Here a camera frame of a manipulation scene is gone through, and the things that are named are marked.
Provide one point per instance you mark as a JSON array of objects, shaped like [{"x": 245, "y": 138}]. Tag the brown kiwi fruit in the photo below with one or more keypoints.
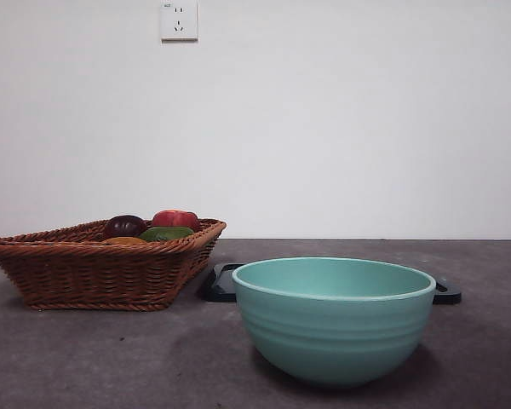
[{"x": 123, "y": 241}]

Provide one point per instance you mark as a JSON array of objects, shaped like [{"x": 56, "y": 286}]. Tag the teal ribbed bowl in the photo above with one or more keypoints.
[{"x": 336, "y": 336}]

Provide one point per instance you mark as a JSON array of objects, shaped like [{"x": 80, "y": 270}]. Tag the red apple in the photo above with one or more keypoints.
[{"x": 174, "y": 219}]

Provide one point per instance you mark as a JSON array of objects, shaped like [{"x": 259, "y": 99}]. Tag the black rectangular tray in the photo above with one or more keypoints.
[{"x": 219, "y": 287}]

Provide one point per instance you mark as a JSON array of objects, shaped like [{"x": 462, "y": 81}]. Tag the green avocado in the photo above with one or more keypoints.
[{"x": 166, "y": 233}]

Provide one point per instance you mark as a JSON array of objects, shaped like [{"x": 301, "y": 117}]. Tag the dark purple round fruit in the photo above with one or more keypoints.
[{"x": 123, "y": 226}]

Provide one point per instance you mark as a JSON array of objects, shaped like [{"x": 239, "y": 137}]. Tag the brown wicker basket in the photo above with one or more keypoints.
[{"x": 98, "y": 272}]

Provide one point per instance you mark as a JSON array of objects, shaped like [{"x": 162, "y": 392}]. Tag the white wall socket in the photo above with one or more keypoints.
[{"x": 179, "y": 21}]

